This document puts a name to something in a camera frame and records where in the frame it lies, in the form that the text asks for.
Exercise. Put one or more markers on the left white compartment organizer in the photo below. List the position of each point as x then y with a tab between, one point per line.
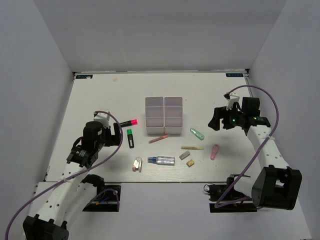
154	115

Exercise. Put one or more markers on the green translucent correction tape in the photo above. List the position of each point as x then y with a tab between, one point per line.
198	134

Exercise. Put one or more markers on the tan eraser block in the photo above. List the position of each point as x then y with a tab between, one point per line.
190	163

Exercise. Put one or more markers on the pink black highlighter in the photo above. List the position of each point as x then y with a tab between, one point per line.
129	123

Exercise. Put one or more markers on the right white compartment organizer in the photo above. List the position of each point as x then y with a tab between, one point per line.
173	115

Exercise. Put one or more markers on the left blue table label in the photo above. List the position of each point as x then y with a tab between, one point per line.
84	76

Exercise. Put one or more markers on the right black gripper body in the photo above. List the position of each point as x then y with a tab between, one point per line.
233	119

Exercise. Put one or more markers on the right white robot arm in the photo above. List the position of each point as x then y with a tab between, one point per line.
277	185

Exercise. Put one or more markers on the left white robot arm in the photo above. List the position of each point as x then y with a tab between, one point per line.
77	188

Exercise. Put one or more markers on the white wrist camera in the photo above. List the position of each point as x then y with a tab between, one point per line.
102	117
232	98

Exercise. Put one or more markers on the blue table label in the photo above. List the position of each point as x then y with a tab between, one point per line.
234	75
84	76

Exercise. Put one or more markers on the white compartment organizer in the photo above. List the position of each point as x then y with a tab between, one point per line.
173	115
154	115

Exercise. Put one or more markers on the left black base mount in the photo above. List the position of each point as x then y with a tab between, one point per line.
107	200

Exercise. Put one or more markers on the pink white stapler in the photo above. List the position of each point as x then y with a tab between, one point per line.
137	164

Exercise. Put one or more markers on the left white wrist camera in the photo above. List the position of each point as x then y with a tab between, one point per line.
102	117

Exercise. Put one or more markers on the green black highlighter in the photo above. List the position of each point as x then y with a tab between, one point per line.
130	138

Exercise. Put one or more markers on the pink translucent correction tape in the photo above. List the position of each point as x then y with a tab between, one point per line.
214	151

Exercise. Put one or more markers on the grey eraser block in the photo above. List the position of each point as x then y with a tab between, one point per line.
184	155

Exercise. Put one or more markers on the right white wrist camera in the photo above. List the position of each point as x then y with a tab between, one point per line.
232	98

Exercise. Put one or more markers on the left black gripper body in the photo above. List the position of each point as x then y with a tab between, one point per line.
107	139

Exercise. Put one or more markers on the yellow thin marker pen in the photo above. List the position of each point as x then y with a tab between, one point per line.
198	148

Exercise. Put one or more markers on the right blue table label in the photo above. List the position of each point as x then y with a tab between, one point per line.
234	75

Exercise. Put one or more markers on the blue clear spray bottle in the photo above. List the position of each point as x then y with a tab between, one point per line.
162	160

